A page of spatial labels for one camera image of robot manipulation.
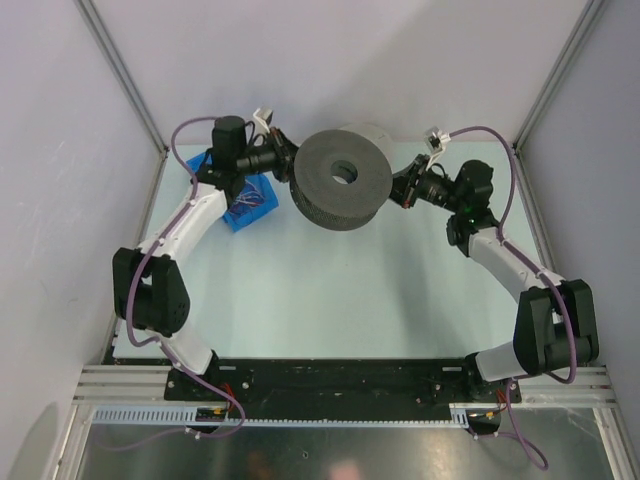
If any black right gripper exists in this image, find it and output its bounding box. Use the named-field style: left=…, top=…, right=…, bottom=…
left=370, top=154, right=464, bottom=214

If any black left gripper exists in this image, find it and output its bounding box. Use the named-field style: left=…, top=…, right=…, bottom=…
left=235, top=127, right=323, bottom=183

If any black filament spool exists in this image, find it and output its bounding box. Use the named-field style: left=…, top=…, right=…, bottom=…
left=289, top=129, right=393, bottom=231

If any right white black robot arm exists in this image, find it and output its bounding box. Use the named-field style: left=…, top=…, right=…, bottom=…
left=390, top=155, right=599, bottom=401

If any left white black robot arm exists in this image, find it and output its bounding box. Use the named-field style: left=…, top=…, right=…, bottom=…
left=112, top=108, right=298, bottom=400

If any white perforated filament spool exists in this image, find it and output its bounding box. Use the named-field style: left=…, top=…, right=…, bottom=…
left=342, top=123, right=394, bottom=162

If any blue plastic bin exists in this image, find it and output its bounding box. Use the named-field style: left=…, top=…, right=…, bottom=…
left=180, top=151, right=279, bottom=233

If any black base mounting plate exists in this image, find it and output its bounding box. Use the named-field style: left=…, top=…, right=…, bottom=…
left=163, top=357, right=522, bottom=422

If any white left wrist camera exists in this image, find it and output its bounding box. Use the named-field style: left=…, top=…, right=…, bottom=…
left=253, top=107, right=273, bottom=134

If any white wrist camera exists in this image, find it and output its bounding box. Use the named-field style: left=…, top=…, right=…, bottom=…
left=424, top=127, right=451, bottom=169
left=253, top=107, right=273, bottom=134

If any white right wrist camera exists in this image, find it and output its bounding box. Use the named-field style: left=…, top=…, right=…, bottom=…
left=424, top=127, right=451, bottom=169

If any bundle of thin wires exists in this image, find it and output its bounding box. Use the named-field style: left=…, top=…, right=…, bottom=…
left=232, top=182, right=269, bottom=214

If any grey slotted cable duct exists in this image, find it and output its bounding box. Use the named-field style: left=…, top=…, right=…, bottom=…
left=93, top=404, right=506, bottom=428

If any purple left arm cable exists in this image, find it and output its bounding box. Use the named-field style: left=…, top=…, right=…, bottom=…
left=94, top=116, right=246, bottom=451

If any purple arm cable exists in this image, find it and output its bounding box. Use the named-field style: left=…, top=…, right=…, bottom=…
left=94, top=116, right=246, bottom=451
left=447, top=125, right=584, bottom=472

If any aluminium frame post left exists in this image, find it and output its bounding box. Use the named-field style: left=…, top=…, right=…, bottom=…
left=74, top=0, right=168, bottom=155

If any aluminium frame post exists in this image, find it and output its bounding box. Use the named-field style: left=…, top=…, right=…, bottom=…
left=74, top=0, right=168, bottom=155
left=513, top=0, right=610, bottom=152

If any aluminium frame post right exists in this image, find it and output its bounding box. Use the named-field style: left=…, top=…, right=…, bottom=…
left=513, top=0, right=610, bottom=152

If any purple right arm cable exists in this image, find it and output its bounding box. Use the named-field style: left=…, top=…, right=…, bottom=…
left=447, top=125, right=584, bottom=472

